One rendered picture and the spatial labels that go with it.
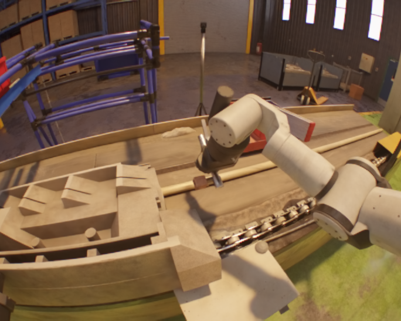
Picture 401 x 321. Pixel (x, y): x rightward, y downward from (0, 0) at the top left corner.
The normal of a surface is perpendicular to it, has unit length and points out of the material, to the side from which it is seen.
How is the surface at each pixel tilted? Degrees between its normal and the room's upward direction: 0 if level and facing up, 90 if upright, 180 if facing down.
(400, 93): 90
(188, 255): 54
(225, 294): 0
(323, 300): 0
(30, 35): 90
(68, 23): 90
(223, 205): 0
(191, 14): 90
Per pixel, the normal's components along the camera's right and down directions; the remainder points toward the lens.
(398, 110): -0.94, 0.20
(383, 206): -0.73, -0.66
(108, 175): 0.35, 0.46
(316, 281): 0.02, -0.77
